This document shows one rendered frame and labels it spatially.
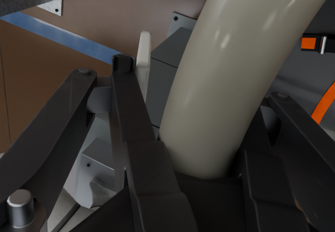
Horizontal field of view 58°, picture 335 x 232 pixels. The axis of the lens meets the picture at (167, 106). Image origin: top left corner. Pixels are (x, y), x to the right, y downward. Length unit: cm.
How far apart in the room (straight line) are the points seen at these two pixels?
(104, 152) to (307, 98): 99
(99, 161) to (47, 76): 133
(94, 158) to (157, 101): 24
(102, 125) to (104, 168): 11
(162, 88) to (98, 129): 25
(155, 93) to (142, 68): 75
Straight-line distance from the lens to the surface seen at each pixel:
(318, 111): 151
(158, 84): 95
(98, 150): 79
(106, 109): 15
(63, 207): 69
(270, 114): 16
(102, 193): 80
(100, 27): 166
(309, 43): 137
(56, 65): 195
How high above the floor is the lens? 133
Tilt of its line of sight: 53 degrees down
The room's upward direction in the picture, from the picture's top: 143 degrees counter-clockwise
